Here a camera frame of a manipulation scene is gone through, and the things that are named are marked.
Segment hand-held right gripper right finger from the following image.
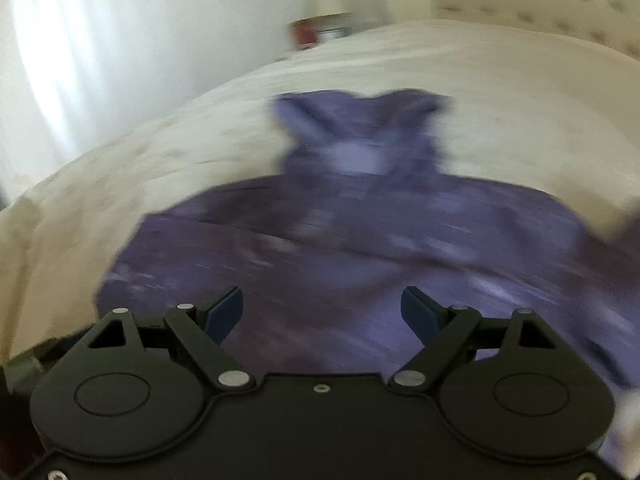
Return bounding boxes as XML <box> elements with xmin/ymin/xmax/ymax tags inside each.
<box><xmin>388</xmin><ymin>286</ymin><xmax>557</xmax><ymax>390</ymax></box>

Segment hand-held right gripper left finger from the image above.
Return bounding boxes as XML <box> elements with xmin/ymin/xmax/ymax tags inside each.
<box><xmin>87</xmin><ymin>286</ymin><xmax>253</xmax><ymax>391</ymax></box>

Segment purple patterned dress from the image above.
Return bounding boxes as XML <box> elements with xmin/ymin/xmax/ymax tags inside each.
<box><xmin>96</xmin><ymin>89</ymin><xmax>640</xmax><ymax>396</ymax></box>

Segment white bed cover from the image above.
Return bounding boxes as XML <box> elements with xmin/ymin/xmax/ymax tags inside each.
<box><xmin>0</xmin><ymin>17</ymin><xmax>640</xmax><ymax>466</ymax></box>

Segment white curtain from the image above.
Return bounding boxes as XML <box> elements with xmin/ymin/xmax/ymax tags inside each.
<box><xmin>0</xmin><ymin>0</ymin><xmax>321</xmax><ymax>206</ymax></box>

